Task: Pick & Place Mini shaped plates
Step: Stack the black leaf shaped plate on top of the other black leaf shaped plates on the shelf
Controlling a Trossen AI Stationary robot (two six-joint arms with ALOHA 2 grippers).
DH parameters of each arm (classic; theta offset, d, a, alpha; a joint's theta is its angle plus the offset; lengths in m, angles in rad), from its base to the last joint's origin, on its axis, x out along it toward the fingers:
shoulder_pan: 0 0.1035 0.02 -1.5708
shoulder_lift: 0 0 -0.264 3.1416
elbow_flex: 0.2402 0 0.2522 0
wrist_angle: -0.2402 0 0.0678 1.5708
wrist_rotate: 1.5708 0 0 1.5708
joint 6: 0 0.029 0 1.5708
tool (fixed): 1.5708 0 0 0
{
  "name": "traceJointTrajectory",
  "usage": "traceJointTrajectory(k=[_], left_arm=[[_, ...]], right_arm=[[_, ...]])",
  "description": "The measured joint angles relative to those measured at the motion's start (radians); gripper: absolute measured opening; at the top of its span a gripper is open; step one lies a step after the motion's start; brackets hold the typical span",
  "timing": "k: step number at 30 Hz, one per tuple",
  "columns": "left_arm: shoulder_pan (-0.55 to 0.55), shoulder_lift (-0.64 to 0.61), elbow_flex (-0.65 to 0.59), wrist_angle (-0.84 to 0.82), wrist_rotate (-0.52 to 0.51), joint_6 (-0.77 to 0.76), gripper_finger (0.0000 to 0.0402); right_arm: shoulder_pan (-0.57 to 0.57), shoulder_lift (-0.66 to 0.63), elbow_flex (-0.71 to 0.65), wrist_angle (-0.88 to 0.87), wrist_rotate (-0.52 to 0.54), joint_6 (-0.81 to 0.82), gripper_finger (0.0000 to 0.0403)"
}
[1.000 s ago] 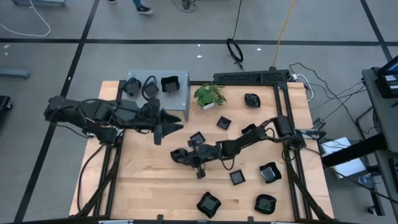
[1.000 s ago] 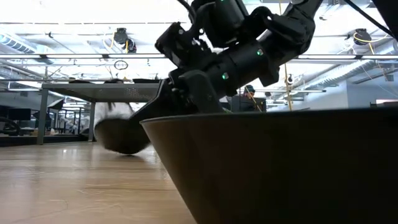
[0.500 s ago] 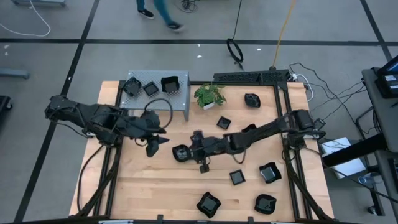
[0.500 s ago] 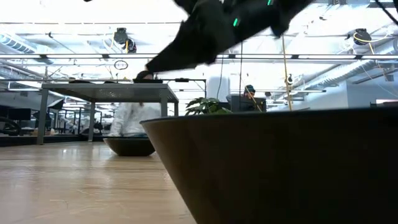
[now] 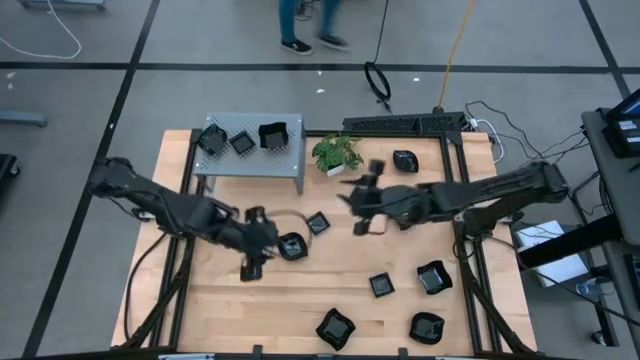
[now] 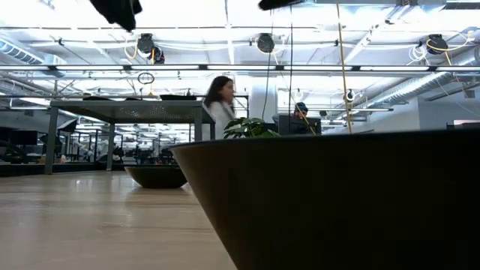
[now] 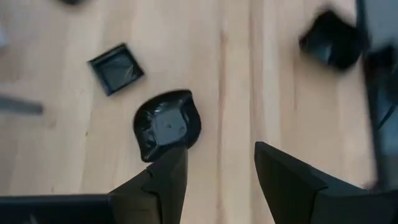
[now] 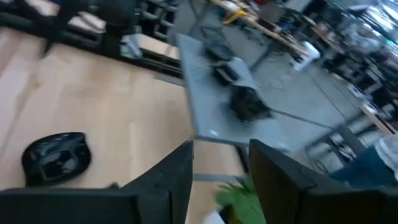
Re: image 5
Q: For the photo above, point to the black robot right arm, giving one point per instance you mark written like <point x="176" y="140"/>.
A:
<point x="490" y="192"/>

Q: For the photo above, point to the green plant in white pot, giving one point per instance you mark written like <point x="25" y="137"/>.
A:
<point x="332" y="152"/>

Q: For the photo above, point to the black desk monitor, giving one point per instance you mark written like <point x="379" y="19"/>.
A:
<point x="625" y="135"/>

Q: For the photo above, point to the white power plug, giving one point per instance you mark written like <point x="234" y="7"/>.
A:
<point x="475" y="122"/>

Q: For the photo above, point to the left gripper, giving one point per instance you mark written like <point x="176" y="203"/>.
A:
<point x="255" y="240"/>

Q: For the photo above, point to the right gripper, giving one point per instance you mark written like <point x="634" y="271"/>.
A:
<point x="382" y="202"/>

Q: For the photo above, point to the grey perforated metal shelf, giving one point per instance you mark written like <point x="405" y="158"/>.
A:
<point x="270" y="162"/>

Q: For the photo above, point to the grey metal base bar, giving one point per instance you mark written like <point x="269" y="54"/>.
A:
<point x="62" y="4"/>

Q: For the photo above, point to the black perforated metal bar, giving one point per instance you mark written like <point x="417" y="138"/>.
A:
<point x="400" y="122"/>

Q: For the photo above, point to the black glossy scalloped plate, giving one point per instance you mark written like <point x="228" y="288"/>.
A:
<point x="426" y="328"/>
<point x="212" y="140"/>
<point x="294" y="247"/>
<point x="405" y="161"/>

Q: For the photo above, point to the black flared square bowl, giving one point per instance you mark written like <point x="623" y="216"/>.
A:
<point x="434" y="277"/>
<point x="335" y="329"/>
<point x="274" y="136"/>

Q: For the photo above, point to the black frame bracket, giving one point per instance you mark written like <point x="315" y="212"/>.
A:
<point x="402" y="352"/>
<point x="257" y="350"/>

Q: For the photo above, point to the black floor equipment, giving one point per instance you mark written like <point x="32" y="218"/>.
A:
<point x="6" y="167"/>

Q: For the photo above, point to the grey metal floor foot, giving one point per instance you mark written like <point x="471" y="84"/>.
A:
<point x="22" y="118"/>

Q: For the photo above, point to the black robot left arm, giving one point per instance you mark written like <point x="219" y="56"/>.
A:
<point x="165" y="205"/>

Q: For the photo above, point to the grey operator desk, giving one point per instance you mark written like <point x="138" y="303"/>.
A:
<point x="617" y="185"/>

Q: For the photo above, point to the small black square plate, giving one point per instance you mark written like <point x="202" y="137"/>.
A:
<point x="242" y="142"/>
<point x="381" y="285"/>
<point x="318" y="223"/>

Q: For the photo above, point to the person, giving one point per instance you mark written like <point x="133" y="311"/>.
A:
<point x="289" y="20"/>

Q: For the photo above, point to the black aluminium table frame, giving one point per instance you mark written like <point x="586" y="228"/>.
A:
<point x="400" y="134"/>

